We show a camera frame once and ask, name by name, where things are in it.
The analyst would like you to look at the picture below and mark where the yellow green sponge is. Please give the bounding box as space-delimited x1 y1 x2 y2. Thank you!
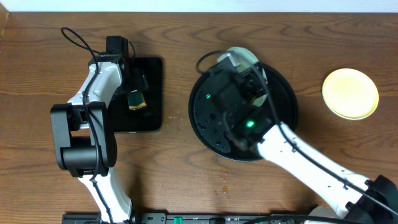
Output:
127 90 147 110

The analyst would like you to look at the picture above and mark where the light blue plate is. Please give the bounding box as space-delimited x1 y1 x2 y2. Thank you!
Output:
214 47 268 95

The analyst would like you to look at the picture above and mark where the yellow plate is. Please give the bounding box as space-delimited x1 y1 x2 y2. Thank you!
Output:
322 68 379 120

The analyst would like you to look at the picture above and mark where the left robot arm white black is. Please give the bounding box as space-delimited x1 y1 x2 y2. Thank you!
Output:
50 35 148 223

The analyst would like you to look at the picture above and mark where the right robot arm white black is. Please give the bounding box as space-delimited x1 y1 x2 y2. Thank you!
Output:
190 65 397 223

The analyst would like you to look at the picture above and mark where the black square tray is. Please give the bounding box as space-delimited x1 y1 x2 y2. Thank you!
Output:
108 57 163 132

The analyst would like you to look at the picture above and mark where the black round tray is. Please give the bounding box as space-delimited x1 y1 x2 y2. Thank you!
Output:
188 62 299 161

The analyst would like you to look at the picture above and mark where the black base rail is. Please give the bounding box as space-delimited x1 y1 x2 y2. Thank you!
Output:
61 212 318 224

